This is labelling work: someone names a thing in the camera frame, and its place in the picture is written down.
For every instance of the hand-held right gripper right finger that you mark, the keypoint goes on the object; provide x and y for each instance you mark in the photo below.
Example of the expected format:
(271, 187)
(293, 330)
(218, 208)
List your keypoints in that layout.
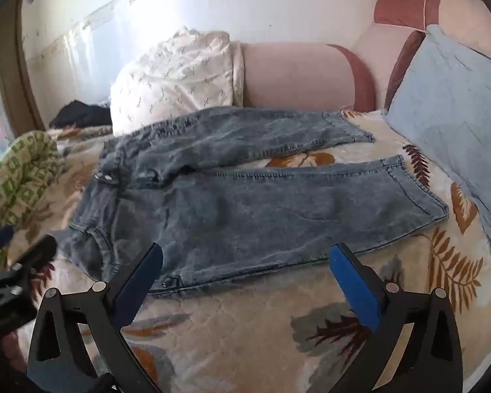
(354, 286)

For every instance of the brown door frame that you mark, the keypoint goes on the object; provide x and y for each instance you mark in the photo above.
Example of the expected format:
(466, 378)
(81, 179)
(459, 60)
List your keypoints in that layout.
(18, 69)

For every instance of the white patterned pillow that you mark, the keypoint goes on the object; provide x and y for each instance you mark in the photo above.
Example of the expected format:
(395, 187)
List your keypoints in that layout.
(176, 77)

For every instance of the blue denim pants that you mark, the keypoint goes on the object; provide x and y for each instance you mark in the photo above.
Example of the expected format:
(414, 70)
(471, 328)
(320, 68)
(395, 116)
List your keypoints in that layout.
(237, 217)

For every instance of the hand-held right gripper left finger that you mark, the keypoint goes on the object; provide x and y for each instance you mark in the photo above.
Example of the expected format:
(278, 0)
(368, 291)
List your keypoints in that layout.
(137, 290)

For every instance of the leaf printed blanket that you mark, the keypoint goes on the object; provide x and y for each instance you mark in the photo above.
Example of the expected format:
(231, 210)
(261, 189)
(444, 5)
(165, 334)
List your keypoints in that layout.
(245, 335)

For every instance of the black cloth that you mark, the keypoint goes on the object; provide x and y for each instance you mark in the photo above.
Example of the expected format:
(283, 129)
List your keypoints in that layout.
(80, 114)

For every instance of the green patterned cloth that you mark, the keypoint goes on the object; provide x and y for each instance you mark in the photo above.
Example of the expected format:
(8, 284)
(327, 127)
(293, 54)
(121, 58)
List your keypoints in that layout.
(16, 180)

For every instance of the light blue pillow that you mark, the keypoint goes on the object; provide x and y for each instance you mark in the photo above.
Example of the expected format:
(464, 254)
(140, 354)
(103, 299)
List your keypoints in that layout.
(450, 114)

